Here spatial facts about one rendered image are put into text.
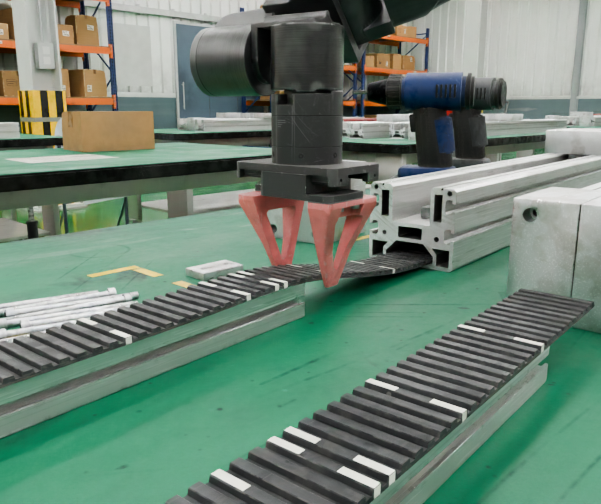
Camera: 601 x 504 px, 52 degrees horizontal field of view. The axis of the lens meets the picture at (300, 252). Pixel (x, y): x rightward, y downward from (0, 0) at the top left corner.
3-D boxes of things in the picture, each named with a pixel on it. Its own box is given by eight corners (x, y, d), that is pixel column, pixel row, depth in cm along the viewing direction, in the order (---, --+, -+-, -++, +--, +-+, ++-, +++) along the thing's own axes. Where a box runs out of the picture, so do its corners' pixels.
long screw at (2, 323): (-2, 334, 45) (-3, 321, 45) (-4, 330, 46) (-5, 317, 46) (139, 311, 51) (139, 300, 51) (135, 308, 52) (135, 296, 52)
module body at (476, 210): (451, 272, 63) (456, 189, 61) (368, 258, 69) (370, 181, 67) (632, 192, 123) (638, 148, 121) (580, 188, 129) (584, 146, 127)
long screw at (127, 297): (129, 302, 53) (128, 291, 53) (133, 305, 52) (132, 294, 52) (-7, 327, 47) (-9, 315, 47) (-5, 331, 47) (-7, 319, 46)
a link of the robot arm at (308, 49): (320, 4, 43) (358, 14, 48) (243, 12, 47) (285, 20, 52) (319, 104, 45) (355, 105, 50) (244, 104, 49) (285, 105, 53)
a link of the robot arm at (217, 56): (347, -75, 47) (381, 18, 54) (230, -54, 53) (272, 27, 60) (287, 34, 42) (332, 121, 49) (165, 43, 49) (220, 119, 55)
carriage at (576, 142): (608, 172, 104) (613, 131, 102) (542, 168, 111) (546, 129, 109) (631, 165, 116) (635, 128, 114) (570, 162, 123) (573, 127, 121)
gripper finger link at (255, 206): (289, 263, 58) (289, 163, 56) (351, 277, 53) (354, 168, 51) (237, 278, 53) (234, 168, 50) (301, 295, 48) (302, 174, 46)
